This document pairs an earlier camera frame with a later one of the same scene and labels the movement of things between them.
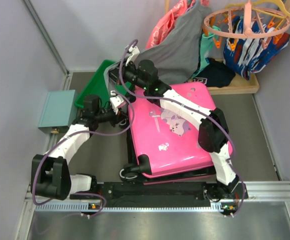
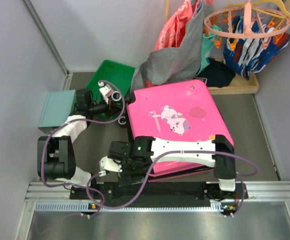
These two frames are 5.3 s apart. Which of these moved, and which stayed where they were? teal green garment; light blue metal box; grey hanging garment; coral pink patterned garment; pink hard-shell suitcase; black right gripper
Moved: black right gripper; coral pink patterned garment
Stayed: grey hanging garment; pink hard-shell suitcase; light blue metal box; teal green garment
